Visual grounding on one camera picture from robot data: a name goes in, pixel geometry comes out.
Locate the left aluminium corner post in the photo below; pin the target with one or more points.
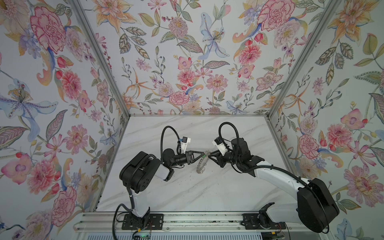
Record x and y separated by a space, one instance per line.
91 37

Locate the aluminium corner post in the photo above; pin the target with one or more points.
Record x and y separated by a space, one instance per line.
91 37
308 48

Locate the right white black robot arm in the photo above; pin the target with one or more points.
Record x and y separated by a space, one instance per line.
314 206

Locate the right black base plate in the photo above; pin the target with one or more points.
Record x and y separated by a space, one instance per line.
256 221

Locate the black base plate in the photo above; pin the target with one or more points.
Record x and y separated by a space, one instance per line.
149 221
256 221

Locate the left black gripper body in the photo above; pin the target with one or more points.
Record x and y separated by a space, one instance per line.
187 157

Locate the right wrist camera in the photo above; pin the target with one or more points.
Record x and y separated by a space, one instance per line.
222 147

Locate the right aluminium corner post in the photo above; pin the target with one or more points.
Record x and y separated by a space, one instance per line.
308 48

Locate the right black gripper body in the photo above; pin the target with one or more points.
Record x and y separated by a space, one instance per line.
220 156

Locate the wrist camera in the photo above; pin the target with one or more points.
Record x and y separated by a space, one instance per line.
222 147
182 145

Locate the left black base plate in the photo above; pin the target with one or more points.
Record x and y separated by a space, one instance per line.
149 221

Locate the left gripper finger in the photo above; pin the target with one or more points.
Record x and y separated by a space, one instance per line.
198 160
198 154

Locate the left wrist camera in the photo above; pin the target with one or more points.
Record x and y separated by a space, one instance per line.
182 145

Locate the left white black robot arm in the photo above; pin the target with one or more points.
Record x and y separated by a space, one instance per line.
143 168

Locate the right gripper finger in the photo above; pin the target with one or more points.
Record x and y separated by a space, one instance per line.
216 161
215 154

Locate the aluminium mounting rail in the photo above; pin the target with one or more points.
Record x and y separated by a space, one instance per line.
173 222

